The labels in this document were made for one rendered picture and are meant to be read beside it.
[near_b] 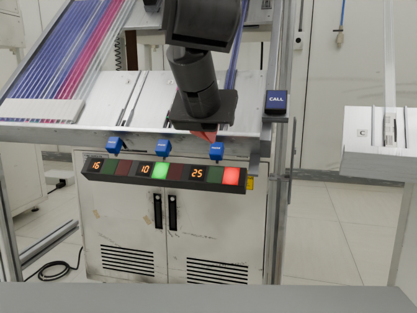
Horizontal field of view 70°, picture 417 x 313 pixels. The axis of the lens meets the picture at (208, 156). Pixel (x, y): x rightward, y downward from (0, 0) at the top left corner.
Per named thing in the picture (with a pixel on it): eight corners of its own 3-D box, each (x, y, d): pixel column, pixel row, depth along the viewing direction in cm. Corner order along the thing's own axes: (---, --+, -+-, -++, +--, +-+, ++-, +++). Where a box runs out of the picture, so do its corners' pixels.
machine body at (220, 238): (263, 326, 103) (273, 153, 87) (87, 292, 119) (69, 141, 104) (271, 234, 164) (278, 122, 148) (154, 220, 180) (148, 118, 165)
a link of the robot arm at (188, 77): (164, 62, 36) (210, 51, 35) (162, 28, 39) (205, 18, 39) (179, 101, 41) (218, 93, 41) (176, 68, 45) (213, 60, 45)
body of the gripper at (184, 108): (180, 96, 51) (167, 62, 45) (239, 97, 48) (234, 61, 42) (170, 126, 48) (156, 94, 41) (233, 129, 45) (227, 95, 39)
